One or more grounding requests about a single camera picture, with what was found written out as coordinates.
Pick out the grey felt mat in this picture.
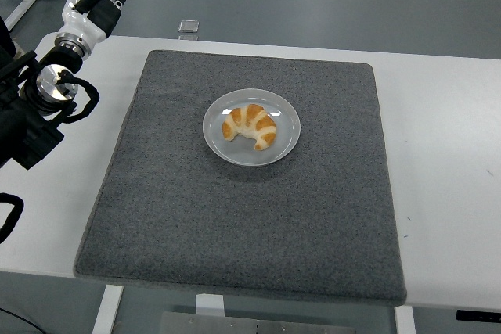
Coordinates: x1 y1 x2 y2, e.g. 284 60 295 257
73 49 408 307

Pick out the black floor cable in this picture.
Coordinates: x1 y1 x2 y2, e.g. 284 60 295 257
0 302 45 334

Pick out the black table control panel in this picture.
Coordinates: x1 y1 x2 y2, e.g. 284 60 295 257
456 309 501 321

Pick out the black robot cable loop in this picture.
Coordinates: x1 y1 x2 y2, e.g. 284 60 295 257
0 192 25 245

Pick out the white table leg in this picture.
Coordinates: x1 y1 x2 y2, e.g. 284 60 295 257
92 285 125 334
394 305 416 334

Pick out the pale grey round plate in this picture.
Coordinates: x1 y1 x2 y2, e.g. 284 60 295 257
202 88 302 167

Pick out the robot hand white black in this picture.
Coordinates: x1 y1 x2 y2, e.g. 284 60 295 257
57 0 139 44

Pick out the croissant bread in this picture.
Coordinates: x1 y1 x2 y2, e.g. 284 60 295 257
221 103 278 152

